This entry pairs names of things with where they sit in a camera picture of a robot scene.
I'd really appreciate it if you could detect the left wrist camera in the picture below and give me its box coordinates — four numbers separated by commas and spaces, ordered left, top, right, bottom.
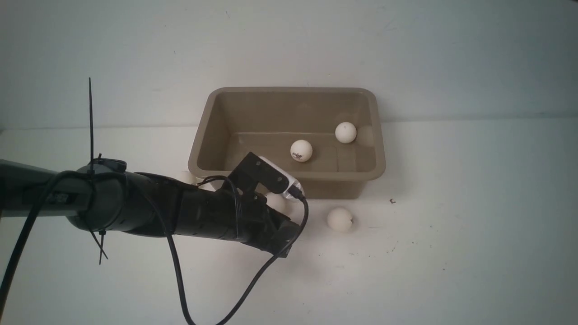
228, 152, 305, 201

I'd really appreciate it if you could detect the white ping-pong ball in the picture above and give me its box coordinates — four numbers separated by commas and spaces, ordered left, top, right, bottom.
326, 207, 354, 233
290, 139, 313, 163

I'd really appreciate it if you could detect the tan plastic bin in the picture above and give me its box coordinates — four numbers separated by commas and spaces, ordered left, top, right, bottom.
188, 87, 386, 200

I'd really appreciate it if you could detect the left camera cable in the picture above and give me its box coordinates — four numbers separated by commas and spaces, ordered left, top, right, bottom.
0, 172, 310, 325

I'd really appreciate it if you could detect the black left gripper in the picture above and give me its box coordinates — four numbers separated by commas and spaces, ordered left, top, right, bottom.
217, 190, 301, 258

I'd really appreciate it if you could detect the white ball with black mark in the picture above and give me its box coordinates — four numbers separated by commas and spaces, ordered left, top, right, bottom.
266, 193, 287, 214

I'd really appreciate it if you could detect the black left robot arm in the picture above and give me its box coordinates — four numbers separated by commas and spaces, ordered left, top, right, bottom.
39, 153, 305, 258

